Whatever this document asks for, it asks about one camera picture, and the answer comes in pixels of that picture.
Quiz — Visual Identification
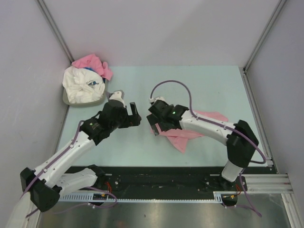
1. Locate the pink t shirt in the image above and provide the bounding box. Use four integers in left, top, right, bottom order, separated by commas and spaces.
155, 111, 228, 153
72, 54, 113, 81

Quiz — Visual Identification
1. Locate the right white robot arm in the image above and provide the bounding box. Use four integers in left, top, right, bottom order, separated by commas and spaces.
147, 97, 258, 190

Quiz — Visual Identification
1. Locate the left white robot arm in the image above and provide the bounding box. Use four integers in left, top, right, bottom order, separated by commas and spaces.
20, 100, 142, 212

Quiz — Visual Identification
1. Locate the grey laundry basket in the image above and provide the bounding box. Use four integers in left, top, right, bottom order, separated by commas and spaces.
62, 79, 109, 108

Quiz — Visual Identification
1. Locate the white t shirt in basket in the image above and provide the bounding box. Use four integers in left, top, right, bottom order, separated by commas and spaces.
62, 66, 105, 103

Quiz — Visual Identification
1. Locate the blue garment in basket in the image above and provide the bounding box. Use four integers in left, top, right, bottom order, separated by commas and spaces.
84, 67, 95, 72

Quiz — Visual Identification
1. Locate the pink t shirt in basket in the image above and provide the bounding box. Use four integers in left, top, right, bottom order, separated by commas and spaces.
72, 54, 113, 81

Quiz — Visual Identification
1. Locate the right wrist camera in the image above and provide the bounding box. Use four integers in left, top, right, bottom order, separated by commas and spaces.
149, 96, 165, 104

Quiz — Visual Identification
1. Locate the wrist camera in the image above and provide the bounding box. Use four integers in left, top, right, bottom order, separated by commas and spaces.
107, 90, 125, 106
149, 96, 165, 104

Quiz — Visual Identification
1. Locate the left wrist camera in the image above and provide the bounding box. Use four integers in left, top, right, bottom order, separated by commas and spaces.
107, 90, 125, 106

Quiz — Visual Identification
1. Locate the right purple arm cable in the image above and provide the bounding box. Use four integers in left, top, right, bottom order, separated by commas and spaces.
150, 80, 266, 164

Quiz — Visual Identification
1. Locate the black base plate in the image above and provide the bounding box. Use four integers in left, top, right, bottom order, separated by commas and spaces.
90, 165, 247, 191

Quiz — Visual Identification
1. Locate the slotted grey cable duct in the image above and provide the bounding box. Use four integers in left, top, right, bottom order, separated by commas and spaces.
59, 191, 237, 203

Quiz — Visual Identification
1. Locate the aluminium rail frame right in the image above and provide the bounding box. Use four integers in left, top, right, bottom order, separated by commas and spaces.
239, 67, 293, 194

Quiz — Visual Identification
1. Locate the left corner aluminium post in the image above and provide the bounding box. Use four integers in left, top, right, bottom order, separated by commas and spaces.
35, 0, 74, 63

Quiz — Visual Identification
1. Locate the corner aluminium post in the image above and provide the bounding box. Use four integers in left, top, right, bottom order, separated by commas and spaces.
35, 0, 74, 63
242, 0, 288, 73

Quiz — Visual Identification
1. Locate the right corner aluminium post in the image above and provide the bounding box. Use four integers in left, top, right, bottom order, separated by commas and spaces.
242, 0, 288, 73

